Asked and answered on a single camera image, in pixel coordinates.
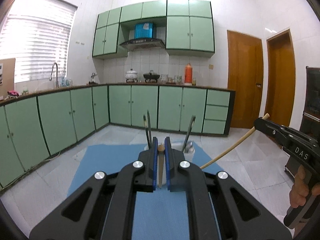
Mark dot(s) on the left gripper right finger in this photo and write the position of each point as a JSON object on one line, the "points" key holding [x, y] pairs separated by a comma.
{"points": [[220, 208]]}

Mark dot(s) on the orange thermos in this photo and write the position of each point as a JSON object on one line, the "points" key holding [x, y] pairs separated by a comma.
{"points": [[188, 74]]}

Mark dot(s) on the person's right hand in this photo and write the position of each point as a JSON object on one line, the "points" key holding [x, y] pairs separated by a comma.
{"points": [[299, 190]]}

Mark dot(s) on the green lower kitchen cabinets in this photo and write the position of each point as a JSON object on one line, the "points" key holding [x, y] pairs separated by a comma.
{"points": [[35, 127]]}

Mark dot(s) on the small kettle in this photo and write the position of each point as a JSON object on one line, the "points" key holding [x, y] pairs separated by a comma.
{"points": [[92, 80]]}

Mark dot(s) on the small silver spoon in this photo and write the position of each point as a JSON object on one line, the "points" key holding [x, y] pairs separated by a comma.
{"points": [[188, 147]]}

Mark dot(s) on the blue box on hood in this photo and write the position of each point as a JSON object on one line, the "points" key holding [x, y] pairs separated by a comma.
{"points": [[145, 30]]}

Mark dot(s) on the wooden door right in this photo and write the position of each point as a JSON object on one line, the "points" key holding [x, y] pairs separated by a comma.
{"points": [[281, 78]]}

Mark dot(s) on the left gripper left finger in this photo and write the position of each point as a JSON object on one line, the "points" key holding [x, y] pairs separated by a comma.
{"points": [[103, 206]]}

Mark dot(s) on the wooden door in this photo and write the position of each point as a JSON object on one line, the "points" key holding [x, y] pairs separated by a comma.
{"points": [[245, 77], [281, 78]]}

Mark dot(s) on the white cooking pot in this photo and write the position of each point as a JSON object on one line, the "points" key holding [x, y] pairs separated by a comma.
{"points": [[131, 76]]}

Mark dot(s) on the black wok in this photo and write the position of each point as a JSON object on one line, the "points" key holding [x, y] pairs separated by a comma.
{"points": [[151, 77]]}

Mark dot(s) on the black plastic spoon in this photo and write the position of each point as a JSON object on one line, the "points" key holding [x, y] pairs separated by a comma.
{"points": [[147, 131]]}

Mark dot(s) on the white window blinds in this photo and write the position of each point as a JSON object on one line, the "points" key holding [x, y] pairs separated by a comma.
{"points": [[37, 33]]}

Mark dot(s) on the green upper kitchen cabinets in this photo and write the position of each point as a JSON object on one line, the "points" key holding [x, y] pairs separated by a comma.
{"points": [[186, 27]]}

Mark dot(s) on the wooden chopstick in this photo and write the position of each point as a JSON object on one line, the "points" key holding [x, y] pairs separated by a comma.
{"points": [[161, 171], [234, 149]]}

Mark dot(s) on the cardboard box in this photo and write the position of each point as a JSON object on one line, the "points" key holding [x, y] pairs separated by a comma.
{"points": [[7, 76]]}

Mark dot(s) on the dark appliance at right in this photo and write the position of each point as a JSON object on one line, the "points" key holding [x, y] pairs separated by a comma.
{"points": [[309, 120]]}

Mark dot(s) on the green kitchen cabinets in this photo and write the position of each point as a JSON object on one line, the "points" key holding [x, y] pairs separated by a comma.
{"points": [[35, 127], [186, 27]]}

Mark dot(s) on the black range hood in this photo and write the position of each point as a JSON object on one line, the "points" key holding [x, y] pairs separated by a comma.
{"points": [[142, 43]]}

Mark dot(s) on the red cloth on counter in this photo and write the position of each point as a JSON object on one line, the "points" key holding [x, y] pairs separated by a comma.
{"points": [[13, 94]]}

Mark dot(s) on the white plastic utensil holder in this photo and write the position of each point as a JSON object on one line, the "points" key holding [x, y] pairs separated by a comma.
{"points": [[176, 161]]}

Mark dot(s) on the chrome kitchen faucet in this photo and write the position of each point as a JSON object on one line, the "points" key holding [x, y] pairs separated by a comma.
{"points": [[54, 74]]}

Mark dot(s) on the grey chopstick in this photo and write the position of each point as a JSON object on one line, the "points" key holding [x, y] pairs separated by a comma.
{"points": [[188, 134]]}

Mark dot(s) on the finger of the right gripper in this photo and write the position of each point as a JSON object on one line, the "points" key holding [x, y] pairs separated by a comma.
{"points": [[270, 129]]}

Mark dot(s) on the wooden door left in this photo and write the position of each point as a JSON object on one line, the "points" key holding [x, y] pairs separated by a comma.
{"points": [[245, 77]]}

